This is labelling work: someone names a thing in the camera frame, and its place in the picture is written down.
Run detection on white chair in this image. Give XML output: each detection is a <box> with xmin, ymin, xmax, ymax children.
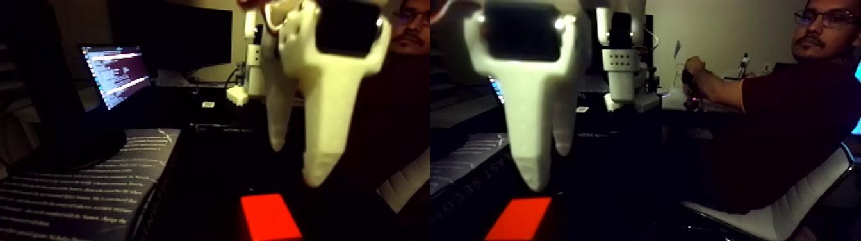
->
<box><xmin>682</xmin><ymin>141</ymin><xmax>858</xmax><ymax>241</ymax></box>

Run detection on black flat box, small lettering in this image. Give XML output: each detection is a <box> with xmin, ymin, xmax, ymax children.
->
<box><xmin>190</xmin><ymin>119</ymin><xmax>270</xmax><ymax>139</ymax></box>

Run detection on black box with white text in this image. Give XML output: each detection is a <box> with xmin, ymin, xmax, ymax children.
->
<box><xmin>0</xmin><ymin>128</ymin><xmax>183</xmax><ymax>241</ymax></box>

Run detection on black computer monitor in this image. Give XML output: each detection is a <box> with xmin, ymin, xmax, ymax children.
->
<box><xmin>111</xmin><ymin>0</ymin><xmax>233</xmax><ymax>75</ymax></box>

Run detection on open laptop with lit screen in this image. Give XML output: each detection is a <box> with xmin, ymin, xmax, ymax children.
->
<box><xmin>79</xmin><ymin>44</ymin><xmax>154</xmax><ymax>112</ymax></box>

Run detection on person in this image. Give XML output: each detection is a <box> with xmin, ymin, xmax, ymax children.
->
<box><xmin>684</xmin><ymin>0</ymin><xmax>861</xmax><ymax>213</ymax></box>

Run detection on red cube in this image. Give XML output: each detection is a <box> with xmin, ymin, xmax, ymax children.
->
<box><xmin>240</xmin><ymin>193</ymin><xmax>304</xmax><ymax>241</ymax></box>

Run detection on person's hand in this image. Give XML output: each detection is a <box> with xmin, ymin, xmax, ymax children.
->
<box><xmin>684</xmin><ymin>56</ymin><xmax>708</xmax><ymax>78</ymax></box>

